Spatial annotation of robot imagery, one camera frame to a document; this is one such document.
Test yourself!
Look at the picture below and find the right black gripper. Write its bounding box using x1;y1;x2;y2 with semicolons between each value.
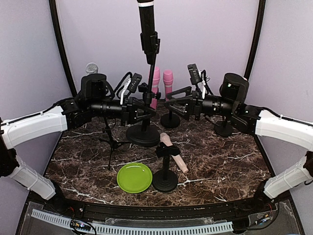
164;86;237;121

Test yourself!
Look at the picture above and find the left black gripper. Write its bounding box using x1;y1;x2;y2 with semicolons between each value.
89;94;156;126

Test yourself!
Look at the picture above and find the large pale pink microphone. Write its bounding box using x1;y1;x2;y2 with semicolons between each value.
160;133;189;173

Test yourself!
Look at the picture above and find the black round-base mic stand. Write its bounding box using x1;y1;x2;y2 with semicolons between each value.
152;142;178;193

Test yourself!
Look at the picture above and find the black handheld microphone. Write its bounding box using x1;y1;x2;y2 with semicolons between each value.
137;0;160;65

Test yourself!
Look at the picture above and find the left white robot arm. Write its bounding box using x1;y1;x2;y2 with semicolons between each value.
0;73;156;213

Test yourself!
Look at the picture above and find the left pink microphone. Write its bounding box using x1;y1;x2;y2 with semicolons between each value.
150;67;160;110

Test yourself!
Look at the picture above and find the black stand for left pink microphone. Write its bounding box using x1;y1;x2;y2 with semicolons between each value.
138;82;148;93

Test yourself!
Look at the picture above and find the black stand for pink microphone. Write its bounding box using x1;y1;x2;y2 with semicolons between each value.
138;82;148;93
160;111;180;128

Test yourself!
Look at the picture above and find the black stand for right pink microphone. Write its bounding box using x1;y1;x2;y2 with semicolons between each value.
160;111;180;128

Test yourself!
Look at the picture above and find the right pink microphone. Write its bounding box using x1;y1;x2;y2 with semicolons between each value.
163;70;174;101

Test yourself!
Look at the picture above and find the black stand for small pale microphone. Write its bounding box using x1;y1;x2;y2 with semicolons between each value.
214;116;233;138

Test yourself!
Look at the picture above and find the rhinestone silver-head microphone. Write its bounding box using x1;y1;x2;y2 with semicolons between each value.
86;63;99;75

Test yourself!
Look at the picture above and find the green round plate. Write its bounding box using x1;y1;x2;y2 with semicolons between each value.
116;163;153;194

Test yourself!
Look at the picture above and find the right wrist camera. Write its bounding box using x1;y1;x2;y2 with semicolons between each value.
187;64;213;99

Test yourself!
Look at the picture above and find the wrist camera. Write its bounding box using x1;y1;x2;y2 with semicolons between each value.
187;64;213;99
114;71;142;105

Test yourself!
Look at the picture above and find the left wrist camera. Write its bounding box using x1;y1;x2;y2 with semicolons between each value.
114;71;142;105

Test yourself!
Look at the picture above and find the black tripod shock-mount stand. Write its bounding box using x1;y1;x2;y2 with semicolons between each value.
99;117;131;170

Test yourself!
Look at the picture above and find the black front rail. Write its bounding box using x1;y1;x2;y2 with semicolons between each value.
45;197;279;221

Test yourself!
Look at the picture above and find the white slotted cable duct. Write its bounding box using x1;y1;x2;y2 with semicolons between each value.
31;209;233;235

